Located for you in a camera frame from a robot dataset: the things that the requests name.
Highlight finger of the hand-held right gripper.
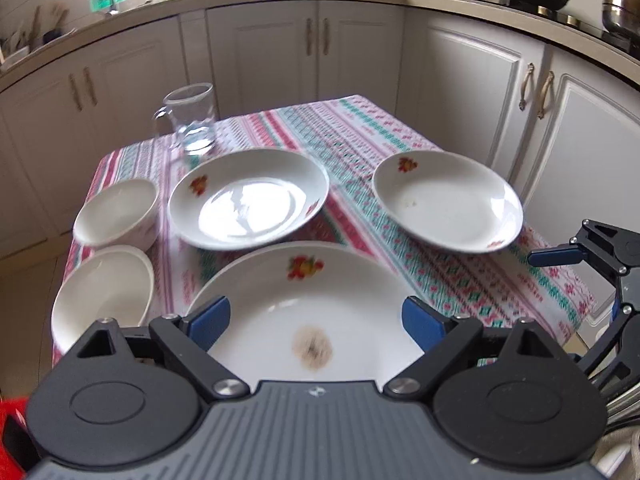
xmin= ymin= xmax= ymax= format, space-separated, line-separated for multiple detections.
xmin=575 ymin=302 xmax=640 ymax=403
xmin=527 ymin=219 xmax=640 ymax=306

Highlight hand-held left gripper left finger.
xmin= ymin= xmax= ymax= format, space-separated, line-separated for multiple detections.
xmin=75 ymin=296 xmax=251 ymax=401

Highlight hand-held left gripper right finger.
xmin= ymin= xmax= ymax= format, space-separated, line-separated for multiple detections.
xmin=382 ymin=296 xmax=576 ymax=401

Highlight large white floral plate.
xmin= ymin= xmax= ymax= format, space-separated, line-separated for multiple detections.
xmin=186 ymin=241 xmax=427 ymax=386

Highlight white ceramic bowl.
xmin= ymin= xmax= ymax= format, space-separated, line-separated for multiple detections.
xmin=74 ymin=178 xmax=159 ymax=252
xmin=50 ymin=245 xmax=155 ymax=354

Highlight clear glass mug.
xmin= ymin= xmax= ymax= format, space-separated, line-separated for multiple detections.
xmin=151 ymin=82 xmax=219 ymax=156

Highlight red green patterned tablecloth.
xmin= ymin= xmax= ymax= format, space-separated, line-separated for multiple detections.
xmin=52 ymin=94 xmax=596 ymax=367

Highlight red bag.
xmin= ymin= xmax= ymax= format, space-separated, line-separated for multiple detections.
xmin=0 ymin=395 xmax=32 ymax=480

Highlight gas stove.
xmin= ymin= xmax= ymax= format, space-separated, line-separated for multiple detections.
xmin=520 ymin=4 xmax=640 ymax=58

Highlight stainless steel pot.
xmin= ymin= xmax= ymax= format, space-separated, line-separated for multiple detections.
xmin=591 ymin=0 xmax=640 ymax=43

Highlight white kitchen cabinets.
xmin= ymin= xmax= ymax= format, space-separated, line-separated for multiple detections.
xmin=0 ymin=0 xmax=640 ymax=321

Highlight kitchen utensils in holder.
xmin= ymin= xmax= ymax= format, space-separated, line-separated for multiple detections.
xmin=7 ymin=4 xmax=72 ymax=57

